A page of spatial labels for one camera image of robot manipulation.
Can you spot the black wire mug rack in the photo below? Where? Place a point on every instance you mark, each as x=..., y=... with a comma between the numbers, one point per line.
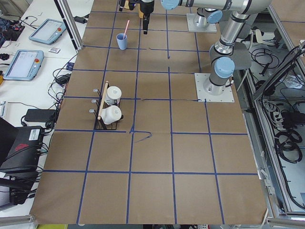
x=100, y=103

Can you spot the black power adapter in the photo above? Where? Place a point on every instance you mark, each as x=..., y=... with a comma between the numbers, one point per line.
x=39, y=115

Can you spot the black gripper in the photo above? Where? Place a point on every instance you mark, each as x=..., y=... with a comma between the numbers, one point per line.
x=146, y=7

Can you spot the teach pendant lower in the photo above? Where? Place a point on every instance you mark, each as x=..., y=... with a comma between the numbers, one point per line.
x=25, y=65

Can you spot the white mug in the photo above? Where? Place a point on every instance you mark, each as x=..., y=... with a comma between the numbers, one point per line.
x=111, y=114
x=113, y=95

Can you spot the teach pendant upper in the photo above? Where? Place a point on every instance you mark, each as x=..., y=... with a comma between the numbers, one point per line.
x=48, y=32

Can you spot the black computer box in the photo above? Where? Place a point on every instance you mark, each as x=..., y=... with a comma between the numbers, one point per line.
x=19, y=147

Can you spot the white mug lower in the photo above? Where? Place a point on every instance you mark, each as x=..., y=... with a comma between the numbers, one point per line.
x=111, y=114

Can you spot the light blue plastic cup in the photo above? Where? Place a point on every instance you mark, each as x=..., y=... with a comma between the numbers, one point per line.
x=122, y=41

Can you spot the teach pendant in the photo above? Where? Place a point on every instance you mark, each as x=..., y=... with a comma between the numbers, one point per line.
x=25, y=65
x=48, y=32

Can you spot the white mug upper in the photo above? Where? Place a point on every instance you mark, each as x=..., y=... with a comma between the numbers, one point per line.
x=113, y=95

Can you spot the aluminium frame post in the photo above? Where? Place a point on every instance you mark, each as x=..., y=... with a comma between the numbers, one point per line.
x=68, y=19

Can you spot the pink chopstick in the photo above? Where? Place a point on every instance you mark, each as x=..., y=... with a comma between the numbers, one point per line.
x=126, y=28

